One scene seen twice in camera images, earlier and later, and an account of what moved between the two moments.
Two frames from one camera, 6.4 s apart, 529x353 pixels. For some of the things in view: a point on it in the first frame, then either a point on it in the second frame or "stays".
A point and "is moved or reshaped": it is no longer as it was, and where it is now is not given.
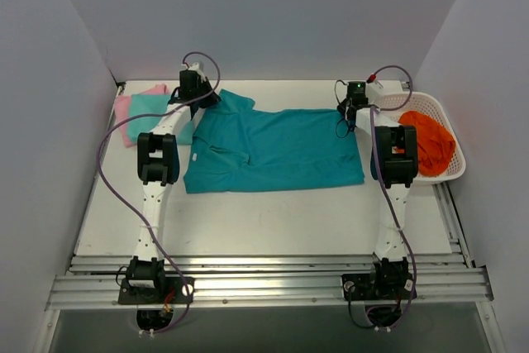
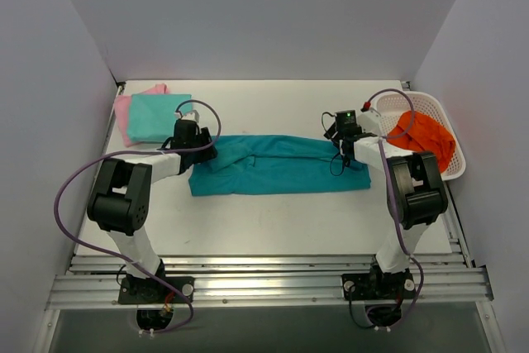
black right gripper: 345,109 -> 345,148
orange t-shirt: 435,145 stays
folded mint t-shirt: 154,104 stays
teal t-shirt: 235,145 is moved or reshaped
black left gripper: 207,97 -> 205,143
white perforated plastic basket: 401,102 stays
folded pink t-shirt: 122,107 stays
